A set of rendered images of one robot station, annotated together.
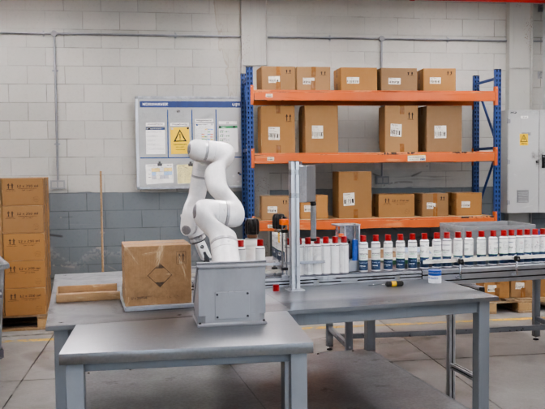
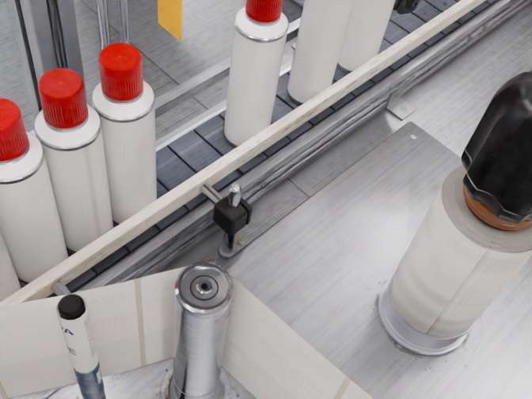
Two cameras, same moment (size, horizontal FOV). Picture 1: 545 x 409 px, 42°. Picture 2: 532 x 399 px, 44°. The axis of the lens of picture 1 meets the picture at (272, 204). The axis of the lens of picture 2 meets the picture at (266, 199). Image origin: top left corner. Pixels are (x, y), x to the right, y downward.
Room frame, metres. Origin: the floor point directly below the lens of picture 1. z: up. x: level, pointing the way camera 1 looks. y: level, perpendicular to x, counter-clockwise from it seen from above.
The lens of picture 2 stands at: (4.22, -0.22, 1.44)
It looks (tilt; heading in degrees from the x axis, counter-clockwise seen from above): 53 degrees down; 142
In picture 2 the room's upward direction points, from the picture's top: 11 degrees clockwise
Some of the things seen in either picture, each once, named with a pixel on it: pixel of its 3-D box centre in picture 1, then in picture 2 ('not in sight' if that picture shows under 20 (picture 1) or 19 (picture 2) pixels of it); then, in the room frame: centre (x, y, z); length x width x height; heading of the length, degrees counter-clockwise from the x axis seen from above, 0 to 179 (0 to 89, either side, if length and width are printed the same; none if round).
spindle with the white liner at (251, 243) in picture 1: (252, 243); (480, 228); (4.07, 0.12, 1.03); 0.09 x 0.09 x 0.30
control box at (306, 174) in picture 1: (302, 183); not in sight; (3.77, -0.16, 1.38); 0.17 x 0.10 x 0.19; 161
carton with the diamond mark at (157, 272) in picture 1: (156, 271); not in sight; (3.33, 0.55, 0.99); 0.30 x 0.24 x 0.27; 105
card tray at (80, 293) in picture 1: (87, 292); not in sight; (3.55, 0.93, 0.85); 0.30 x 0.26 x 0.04; 105
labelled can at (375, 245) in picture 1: (375, 253); not in sight; (3.97, -0.57, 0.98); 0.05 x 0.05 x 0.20
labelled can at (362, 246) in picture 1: (362, 253); not in sight; (3.95, -0.50, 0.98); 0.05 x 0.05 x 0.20
